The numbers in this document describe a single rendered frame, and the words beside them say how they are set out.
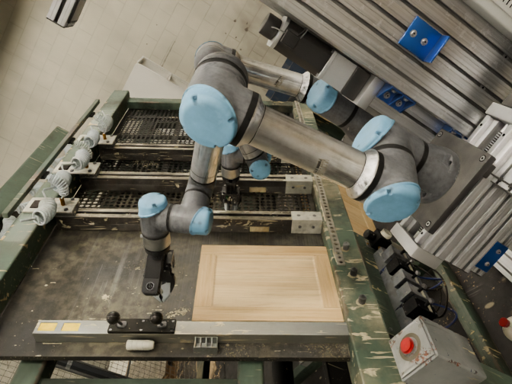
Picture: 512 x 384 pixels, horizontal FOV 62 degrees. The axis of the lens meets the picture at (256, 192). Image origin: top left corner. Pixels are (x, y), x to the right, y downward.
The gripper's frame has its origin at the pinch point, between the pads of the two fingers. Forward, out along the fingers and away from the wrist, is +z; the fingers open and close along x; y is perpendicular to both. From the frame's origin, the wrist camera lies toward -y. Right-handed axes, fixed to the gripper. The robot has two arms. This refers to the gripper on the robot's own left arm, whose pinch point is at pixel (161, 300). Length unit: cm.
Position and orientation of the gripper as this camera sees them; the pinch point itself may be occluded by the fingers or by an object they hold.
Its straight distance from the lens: 136.3
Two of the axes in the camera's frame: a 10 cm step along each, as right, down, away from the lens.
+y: -0.2, -5.4, 8.4
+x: -10.0, -0.2, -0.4
